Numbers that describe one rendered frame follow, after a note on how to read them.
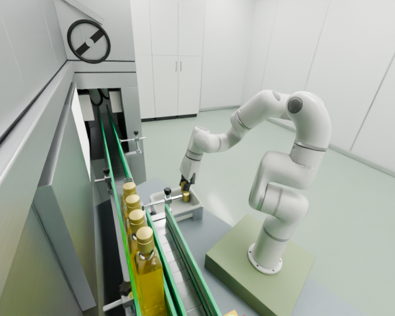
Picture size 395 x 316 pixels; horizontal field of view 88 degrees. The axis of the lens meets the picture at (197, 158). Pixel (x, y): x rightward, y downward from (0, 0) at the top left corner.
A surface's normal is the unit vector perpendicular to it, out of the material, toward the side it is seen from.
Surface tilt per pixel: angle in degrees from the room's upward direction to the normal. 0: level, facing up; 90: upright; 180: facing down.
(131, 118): 90
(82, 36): 90
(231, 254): 4
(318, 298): 0
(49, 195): 90
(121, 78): 90
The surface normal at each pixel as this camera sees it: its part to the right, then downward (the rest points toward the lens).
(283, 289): 0.11, -0.86
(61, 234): 0.43, 0.46
